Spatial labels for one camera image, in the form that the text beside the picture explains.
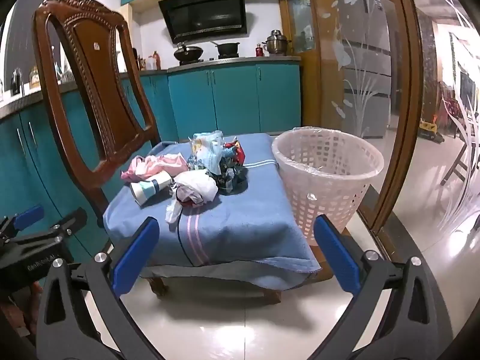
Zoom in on white crumpled paper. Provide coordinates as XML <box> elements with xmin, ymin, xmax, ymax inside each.
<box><xmin>165</xmin><ymin>169</ymin><xmax>219</xmax><ymax>233</ymax></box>

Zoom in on white plastic lattice wastebasket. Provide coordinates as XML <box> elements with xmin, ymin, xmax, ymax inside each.
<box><xmin>271</xmin><ymin>126</ymin><xmax>385</xmax><ymax>248</ymax></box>

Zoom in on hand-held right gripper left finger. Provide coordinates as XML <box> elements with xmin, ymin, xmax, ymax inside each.
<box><xmin>35</xmin><ymin>217</ymin><xmax>166</xmax><ymax>360</ymax></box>

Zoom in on pink plastic bag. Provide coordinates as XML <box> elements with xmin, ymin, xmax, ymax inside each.
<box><xmin>121</xmin><ymin>154</ymin><xmax>189</xmax><ymax>181</ymax></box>

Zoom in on wooden stool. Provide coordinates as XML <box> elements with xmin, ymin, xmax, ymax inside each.
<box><xmin>440</xmin><ymin>135</ymin><xmax>480</xmax><ymax>186</ymax></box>

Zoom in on carved wooden chair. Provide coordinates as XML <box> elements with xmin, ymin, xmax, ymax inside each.
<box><xmin>32</xmin><ymin>0</ymin><xmax>353</xmax><ymax>306</ymax></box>

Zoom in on red snack wrapper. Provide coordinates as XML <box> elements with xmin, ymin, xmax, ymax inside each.
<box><xmin>224</xmin><ymin>139</ymin><xmax>246</xmax><ymax>166</ymax></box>

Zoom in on clear plastic wrapper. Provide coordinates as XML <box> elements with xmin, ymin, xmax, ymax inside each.
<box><xmin>195</xmin><ymin>130</ymin><xmax>226</xmax><ymax>176</ymax></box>

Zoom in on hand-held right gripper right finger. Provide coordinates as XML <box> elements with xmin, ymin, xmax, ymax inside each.
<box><xmin>300</xmin><ymin>214</ymin><xmax>449</xmax><ymax>360</ymax></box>

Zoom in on black wok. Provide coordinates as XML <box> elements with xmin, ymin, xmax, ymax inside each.
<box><xmin>173</xmin><ymin>42</ymin><xmax>204</xmax><ymax>62</ymax></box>

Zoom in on yellow toy excavator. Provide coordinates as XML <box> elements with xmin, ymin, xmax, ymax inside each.
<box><xmin>420</xmin><ymin>118</ymin><xmax>445</xmax><ymax>143</ymax></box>

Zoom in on black range hood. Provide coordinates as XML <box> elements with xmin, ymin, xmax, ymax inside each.
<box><xmin>158</xmin><ymin>0</ymin><xmax>248</xmax><ymax>44</ymax></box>

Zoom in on white and blue paper cup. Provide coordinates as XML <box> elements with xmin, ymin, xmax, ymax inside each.
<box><xmin>130</xmin><ymin>172</ymin><xmax>177</xmax><ymax>207</ymax></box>

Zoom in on stainless steel stock pot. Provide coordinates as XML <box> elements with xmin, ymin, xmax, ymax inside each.
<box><xmin>262</xmin><ymin>29</ymin><xmax>292</xmax><ymax>55</ymax></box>

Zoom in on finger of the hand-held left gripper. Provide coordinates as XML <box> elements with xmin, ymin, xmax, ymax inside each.
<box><xmin>7</xmin><ymin>207</ymin><xmax>88</xmax><ymax>248</ymax></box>
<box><xmin>0</xmin><ymin>205</ymin><xmax>45</xmax><ymax>239</ymax></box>

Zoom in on blue striped towel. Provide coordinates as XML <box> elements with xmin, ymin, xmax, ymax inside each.
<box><xmin>102</xmin><ymin>132</ymin><xmax>322</xmax><ymax>291</ymax></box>

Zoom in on black cooking pot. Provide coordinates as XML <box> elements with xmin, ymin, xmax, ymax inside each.
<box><xmin>214</xmin><ymin>41</ymin><xmax>241</xmax><ymax>59</ymax></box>

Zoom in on wooden glass display cabinet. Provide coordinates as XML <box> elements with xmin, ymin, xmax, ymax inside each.
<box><xmin>279</xmin><ymin>0</ymin><xmax>327</xmax><ymax>136</ymax></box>

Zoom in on dark wrapper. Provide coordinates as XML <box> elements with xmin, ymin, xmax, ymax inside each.
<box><xmin>187</xmin><ymin>155</ymin><xmax>249</xmax><ymax>196</ymax></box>

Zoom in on etched glass sliding door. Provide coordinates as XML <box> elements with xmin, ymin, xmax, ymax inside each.
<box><xmin>412</xmin><ymin>0</ymin><xmax>480</xmax><ymax>263</ymax></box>
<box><xmin>319</xmin><ymin>0</ymin><xmax>424</xmax><ymax>229</ymax></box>

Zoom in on yellow and white packet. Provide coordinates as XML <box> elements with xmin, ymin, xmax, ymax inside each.
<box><xmin>190</xmin><ymin>135</ymin><xmax>211</xmax><ymax>158</ymax></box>

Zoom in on teal lower cabinets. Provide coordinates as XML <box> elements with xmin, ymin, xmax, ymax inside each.
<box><xmin>0</xmin><ymin>62</ymin><xmax>302</xmax><ymax>263</ymax></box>

